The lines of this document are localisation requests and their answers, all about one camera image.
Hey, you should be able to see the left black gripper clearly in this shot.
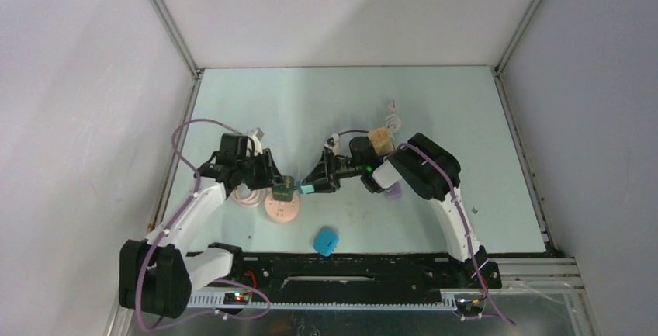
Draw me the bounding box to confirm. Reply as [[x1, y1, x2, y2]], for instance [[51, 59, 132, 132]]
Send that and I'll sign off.
[[237, 150, 286, 192]]

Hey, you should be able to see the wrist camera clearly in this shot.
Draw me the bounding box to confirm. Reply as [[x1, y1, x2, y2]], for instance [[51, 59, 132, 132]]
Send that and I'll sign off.
[[246, 127, 264, 155], [324, 133, 341, 154]]

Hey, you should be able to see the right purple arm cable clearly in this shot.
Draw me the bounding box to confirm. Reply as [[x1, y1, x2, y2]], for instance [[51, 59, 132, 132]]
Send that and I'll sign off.
[[398, 142, 518, 328]]

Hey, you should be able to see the dark green cube socket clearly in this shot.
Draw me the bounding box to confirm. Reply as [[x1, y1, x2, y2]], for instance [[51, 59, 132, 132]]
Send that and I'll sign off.
[[272, 175, 296, 203]]

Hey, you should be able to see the pink coiled cable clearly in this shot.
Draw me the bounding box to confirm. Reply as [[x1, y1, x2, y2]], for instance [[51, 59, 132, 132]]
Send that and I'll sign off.
[[230, 185, 265, 210]]

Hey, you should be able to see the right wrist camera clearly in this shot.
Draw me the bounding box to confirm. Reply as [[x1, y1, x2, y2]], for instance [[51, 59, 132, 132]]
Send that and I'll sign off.
[[324, 133, 341, 154]]

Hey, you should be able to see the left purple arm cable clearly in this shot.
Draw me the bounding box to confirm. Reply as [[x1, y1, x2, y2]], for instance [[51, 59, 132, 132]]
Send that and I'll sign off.
[[133, 118, 271, 332]]

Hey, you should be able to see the round pink power strip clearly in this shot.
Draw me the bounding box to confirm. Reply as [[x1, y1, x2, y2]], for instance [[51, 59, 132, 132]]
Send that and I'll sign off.
[[263, 192, 301, 223]]

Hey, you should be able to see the grey cable duct rail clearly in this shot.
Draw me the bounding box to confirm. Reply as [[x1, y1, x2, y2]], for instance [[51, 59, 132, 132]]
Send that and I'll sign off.
[[187, 291, 459, 311]]

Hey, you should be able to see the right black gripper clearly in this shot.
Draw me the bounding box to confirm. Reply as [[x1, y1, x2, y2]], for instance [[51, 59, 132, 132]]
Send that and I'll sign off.
[[302, 151, 365, 195]]

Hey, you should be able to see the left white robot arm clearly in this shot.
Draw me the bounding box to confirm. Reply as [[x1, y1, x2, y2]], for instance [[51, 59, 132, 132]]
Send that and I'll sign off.
[[119, 128, 284, 318]]

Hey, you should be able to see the teal small cube adapter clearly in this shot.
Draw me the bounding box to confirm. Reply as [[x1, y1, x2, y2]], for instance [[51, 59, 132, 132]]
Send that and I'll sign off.
[[297, 182, 315, 195]]

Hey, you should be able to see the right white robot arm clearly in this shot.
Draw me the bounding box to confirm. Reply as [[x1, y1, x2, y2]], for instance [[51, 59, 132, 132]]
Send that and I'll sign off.
[[297, 133, 485, 288]]

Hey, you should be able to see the white coiled cable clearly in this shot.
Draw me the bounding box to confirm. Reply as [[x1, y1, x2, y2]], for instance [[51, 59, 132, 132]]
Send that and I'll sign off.
[[384, 100, 404, 132]]

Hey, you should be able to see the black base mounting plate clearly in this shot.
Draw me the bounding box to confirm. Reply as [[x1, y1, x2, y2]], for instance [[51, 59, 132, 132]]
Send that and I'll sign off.
[[227, 253, 502, 303]]

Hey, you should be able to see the purple power strip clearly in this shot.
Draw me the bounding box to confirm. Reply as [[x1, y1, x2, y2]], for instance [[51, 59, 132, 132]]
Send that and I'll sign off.
[[384, 182, 403, 200]]

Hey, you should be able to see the light blue adapter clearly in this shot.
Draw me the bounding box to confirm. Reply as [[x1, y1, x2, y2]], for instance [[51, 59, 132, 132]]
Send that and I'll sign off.
[[313, 227, 339, 257]]

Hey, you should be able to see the beige cube socket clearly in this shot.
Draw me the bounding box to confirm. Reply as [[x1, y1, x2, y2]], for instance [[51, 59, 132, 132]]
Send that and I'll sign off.
[[367, 127, 395, 156]]

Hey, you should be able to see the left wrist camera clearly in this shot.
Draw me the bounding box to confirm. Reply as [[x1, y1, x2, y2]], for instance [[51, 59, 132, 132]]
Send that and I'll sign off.
[[246, 127, 264, 155]]

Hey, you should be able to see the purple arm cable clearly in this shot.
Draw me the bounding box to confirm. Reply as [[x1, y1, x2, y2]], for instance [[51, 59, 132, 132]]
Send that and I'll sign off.
[[133, 118, 271, 332], [398, 142, 518, 328]]

